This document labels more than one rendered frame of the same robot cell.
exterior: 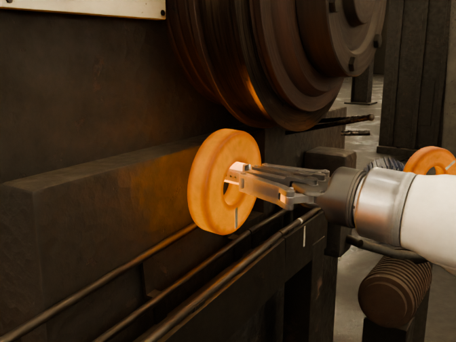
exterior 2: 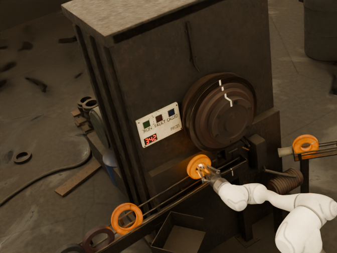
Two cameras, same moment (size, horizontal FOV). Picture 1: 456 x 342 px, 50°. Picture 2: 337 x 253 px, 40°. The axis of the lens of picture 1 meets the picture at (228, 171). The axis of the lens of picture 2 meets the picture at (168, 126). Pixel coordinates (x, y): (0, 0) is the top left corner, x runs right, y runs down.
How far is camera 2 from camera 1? 2.20 m
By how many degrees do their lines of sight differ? 37
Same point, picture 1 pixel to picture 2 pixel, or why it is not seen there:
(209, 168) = (190, 168)
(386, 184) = (217, 184)
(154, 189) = (180, 168)
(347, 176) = (213, 179)
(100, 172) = (166, 169)
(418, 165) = (296, 142)
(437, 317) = not seen: outside the picture
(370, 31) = (244, 125)
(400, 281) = (277, 184)
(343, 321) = (312, 175)
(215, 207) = (193, 174)
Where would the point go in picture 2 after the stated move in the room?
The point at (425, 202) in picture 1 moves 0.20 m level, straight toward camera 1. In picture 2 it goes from (220, 192) to (194, 213)
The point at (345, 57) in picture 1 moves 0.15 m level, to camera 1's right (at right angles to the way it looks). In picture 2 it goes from (227, 141) to (253, 145)
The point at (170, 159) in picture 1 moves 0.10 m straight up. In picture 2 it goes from (185, 160) to (182, 147)
